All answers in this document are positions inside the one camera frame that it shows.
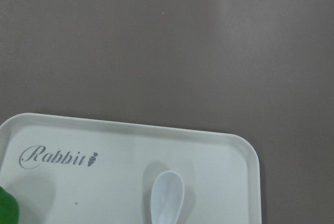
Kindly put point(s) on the white plastic spoon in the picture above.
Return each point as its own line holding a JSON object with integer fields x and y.
{"x": 167, "y": 197}

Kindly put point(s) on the green lime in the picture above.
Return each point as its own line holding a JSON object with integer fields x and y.
{"x": 9, "y": 208}

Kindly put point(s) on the cream rabbit tray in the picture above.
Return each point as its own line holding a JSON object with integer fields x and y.
{"x": 70, "y": 170}

